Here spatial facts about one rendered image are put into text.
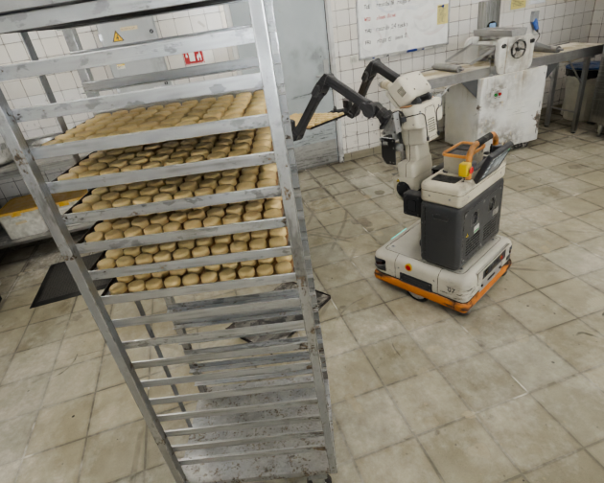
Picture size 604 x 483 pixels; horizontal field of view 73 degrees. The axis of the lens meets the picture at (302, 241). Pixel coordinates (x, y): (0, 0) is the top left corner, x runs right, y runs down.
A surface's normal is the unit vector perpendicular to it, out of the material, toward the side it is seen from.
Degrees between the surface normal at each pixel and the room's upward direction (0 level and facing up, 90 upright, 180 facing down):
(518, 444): 0
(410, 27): 90
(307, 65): 90
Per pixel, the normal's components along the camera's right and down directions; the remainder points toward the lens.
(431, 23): 0.29, 0.44
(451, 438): -0.14, -0.86
